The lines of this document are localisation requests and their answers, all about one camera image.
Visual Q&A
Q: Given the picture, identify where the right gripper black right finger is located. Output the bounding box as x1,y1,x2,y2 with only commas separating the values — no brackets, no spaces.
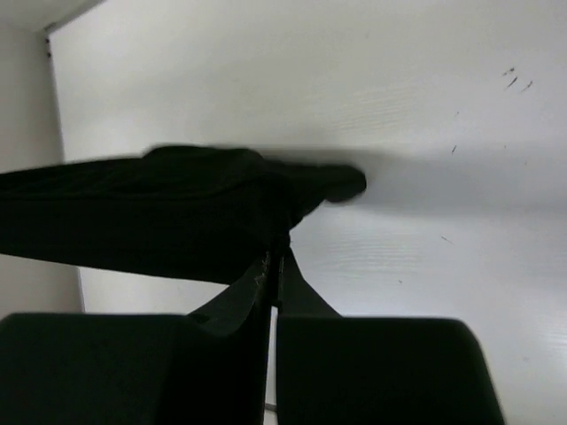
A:
276,252,504,424

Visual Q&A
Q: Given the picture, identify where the black skirt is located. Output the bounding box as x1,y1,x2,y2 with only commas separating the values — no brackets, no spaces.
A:
1,145,367,284

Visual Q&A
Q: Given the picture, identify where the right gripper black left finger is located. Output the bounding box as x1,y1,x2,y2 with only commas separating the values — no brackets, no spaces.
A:
1,256,271,424

